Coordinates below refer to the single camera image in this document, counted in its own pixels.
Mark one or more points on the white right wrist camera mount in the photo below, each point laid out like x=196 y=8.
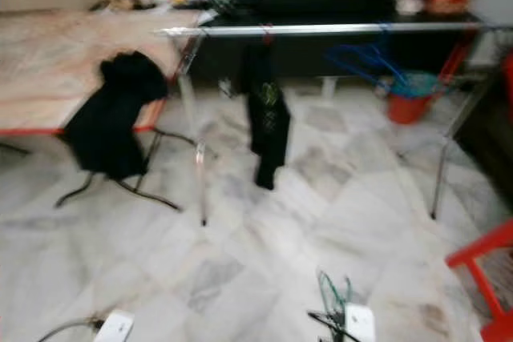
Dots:
x=359 y=323

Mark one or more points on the orange plastic bucket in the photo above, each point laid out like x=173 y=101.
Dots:
x=403 y=110

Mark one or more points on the red plastic hanger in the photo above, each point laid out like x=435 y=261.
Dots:
x=462 y=62
x=267 y=35

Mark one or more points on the marble pattern folding table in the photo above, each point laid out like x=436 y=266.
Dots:
x=48 y=70

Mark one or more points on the blue plastic hanger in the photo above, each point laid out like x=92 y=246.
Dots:
x=377 y=56

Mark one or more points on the black tv console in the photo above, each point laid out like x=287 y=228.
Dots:
x=313 y=58

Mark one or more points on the black shirt with green logo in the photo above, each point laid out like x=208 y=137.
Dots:
x=268 y=118
x=108 y=130

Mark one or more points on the teal plastic bag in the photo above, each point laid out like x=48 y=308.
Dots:
x=421 y=84

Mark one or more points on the green plastic hanger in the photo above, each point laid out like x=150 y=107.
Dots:
x=329 y=298

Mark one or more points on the dark grey sofa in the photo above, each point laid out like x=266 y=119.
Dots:
x=489 y=142

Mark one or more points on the red plastic stool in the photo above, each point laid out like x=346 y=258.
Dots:
x=485 y=250

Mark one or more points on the silver metal clothes rack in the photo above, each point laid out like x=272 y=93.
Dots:
x=321 y=29

